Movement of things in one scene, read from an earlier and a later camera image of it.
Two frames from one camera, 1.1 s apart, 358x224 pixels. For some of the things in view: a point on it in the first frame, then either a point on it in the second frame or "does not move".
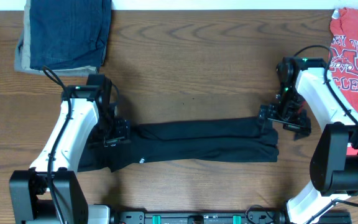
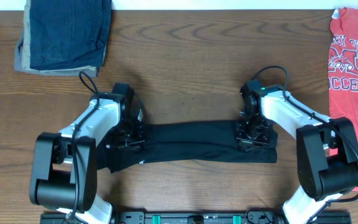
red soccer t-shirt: [353, 59] does not move
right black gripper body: [282, 120] -> [252, 137]
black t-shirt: [235, 140] does not move
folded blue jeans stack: [22, 59] does not move
